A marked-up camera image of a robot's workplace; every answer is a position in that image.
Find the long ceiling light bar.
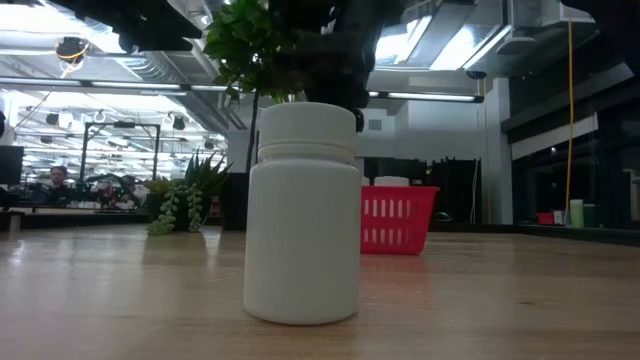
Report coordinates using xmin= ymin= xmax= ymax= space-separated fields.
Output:
xmin=368 ymin=89 xmax=485 ymax=104
xmin=0 ymin=76 xmax=232 ymax=95

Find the red slotted plastic basket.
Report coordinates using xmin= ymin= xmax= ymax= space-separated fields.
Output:
xmin=360 ymin=185 xmax=442 ymax=257

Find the dark green cup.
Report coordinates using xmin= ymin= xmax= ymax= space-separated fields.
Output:
xmin=583 ymin=203 xmax=601 ymax=229

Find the black round ceiling device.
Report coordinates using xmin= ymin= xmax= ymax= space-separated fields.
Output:
xmin=54 ymin=36 xmax=91 ymax=64

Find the tall green leafy tree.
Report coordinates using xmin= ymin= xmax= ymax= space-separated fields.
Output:
xmin=202 ymin=0 xmax=307 ymax=174

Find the black metal frame rig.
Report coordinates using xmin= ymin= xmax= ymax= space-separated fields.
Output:
xmin=77 ymin=121 xmax=161 ymax=201

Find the small black planter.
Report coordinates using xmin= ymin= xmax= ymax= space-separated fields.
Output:
xmin=145 ymin=192 xmax=221 ymax=233

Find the background wooden desk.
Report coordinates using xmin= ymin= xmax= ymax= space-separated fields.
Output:
xmin=0 ymin=206 xmax=151 ymax=232

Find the large white pill bottle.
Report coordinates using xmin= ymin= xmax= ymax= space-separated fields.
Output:
xmin=243 ymin=102 xmax=362 ymax=326

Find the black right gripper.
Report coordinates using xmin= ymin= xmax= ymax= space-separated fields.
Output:
xmin=272 ymin=0 xmax=401 ymax=134

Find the black partition screen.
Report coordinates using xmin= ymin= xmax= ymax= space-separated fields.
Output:
xmin=363 ymin=157 xmax=482 ymax=233

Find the yellow hanging cable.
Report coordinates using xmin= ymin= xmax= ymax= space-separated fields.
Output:
xmin=564 ymin=17 xmax=576 ymax=224

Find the black computer monitor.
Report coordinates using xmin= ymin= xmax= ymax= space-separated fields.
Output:
xmin=0 ymin=144 xmax=25 ymax=186

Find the light green cup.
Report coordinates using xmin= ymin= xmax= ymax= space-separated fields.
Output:
xmin=569 ymin=199 xmax=585 ymax=229

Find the trailing bead succulent plant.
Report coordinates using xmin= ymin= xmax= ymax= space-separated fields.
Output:
xmin=146 ymin=182 xmax=205 ymax=237

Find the spiky green succulent plant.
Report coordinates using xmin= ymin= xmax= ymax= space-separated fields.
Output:
xmin=183 ymin=149 xmax=234 ymax=201

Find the person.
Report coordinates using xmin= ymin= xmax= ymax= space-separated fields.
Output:
xmin=29 ymin=164 xmax=76 ymax=208

